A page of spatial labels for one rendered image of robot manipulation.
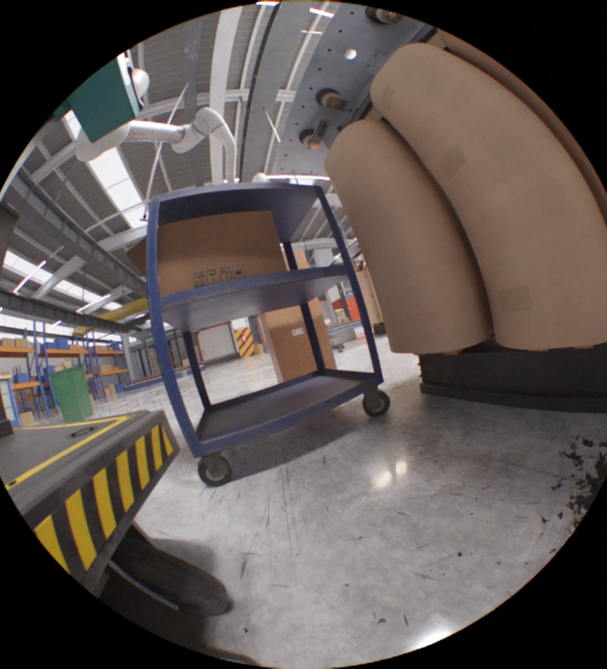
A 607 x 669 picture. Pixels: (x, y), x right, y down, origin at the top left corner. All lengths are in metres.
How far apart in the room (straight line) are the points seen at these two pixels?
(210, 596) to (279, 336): 1.15
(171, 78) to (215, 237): 9.54
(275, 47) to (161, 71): 6.15
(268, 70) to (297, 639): 4.90
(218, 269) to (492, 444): 0.86
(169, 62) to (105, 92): 9.19
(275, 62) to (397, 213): 4.16
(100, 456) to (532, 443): 0.64
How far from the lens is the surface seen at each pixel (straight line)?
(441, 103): 0.63
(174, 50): 9.83
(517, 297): 0.48
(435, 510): 0.43
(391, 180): 0.68
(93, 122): 0.77
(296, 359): 1.19
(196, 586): 0.30
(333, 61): 1.09
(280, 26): 4.48
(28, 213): 6.96
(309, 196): 0.84
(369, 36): 1.13
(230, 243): 0.65
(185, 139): 1.29
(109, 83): 0.73
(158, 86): 10.17
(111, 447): 0.16
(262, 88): 4.62
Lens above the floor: 0.36
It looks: level
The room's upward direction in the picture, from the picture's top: 15 degrees counter-clockwise
